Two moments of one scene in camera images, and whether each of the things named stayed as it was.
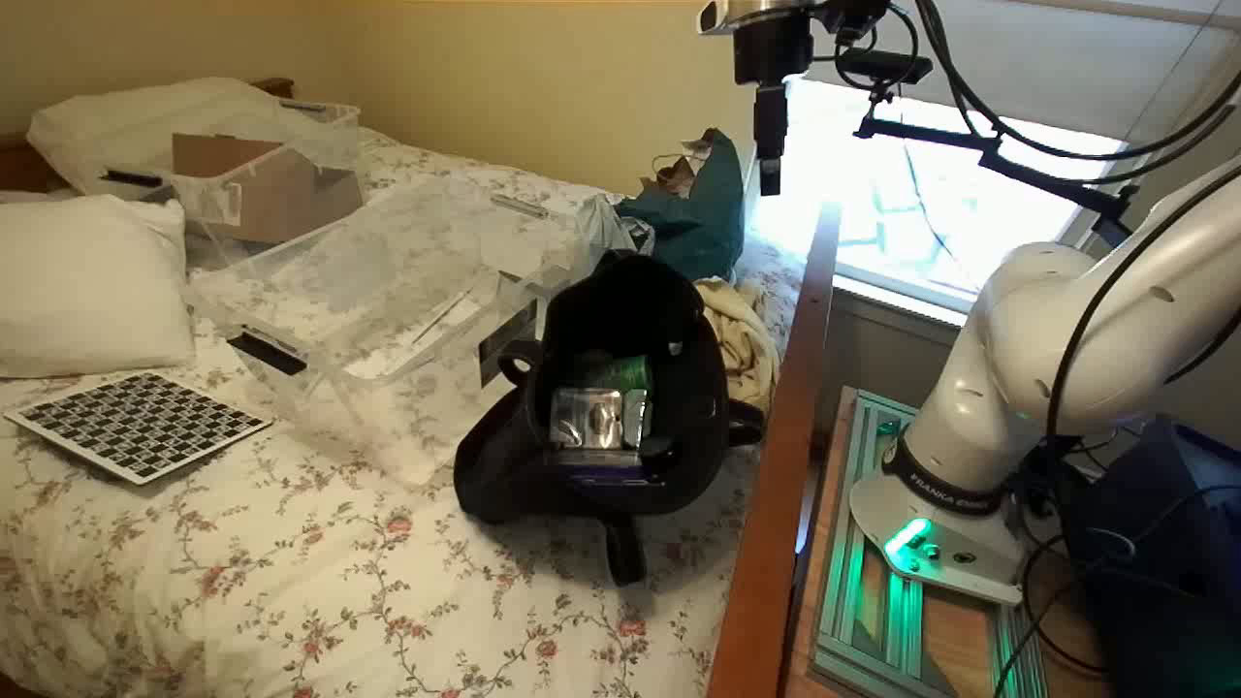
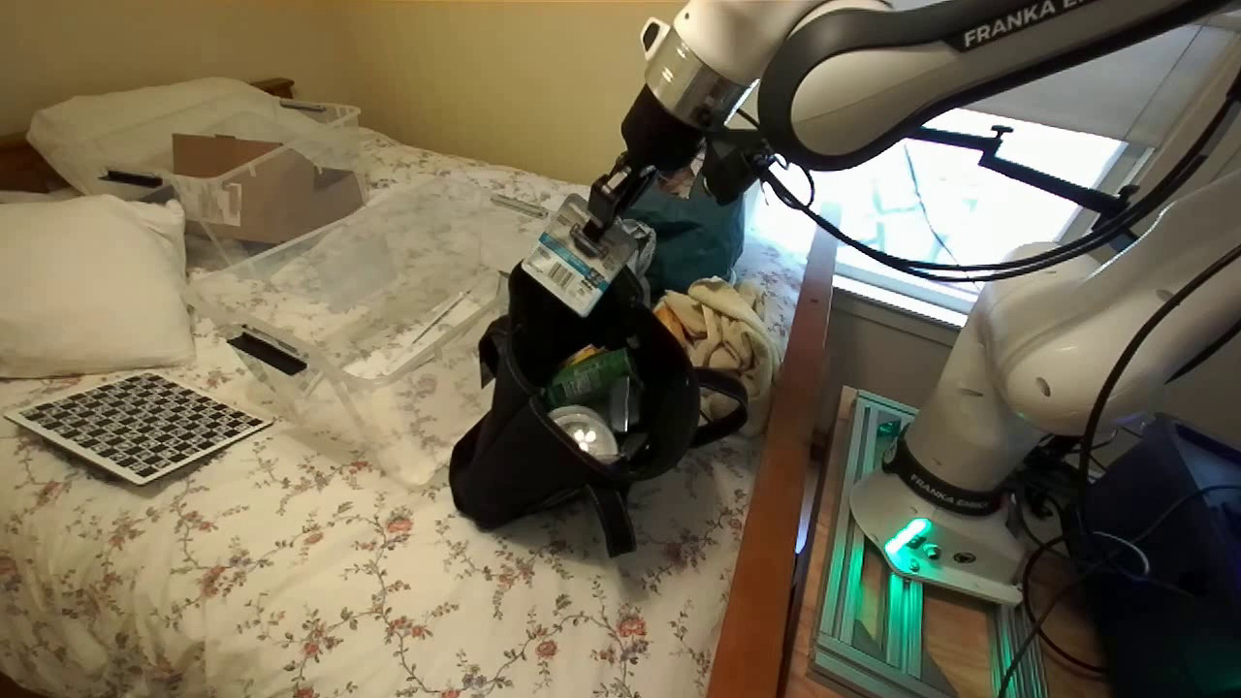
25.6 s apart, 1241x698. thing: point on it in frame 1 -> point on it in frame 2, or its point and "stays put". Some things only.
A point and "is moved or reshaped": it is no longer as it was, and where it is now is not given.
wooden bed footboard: x=764 y=592 stays put
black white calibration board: x=142 y=427 stays put
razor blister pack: x=600 y=423 -> x=586 y=262
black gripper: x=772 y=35 -> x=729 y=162
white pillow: x=96 y=285 stays put
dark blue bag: x=1162 y=547 stays put
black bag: x=605 y=309 is moved or reshaped
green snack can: x=635 y=377 -> x=592 y=382
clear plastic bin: x=374 y=315 stays put
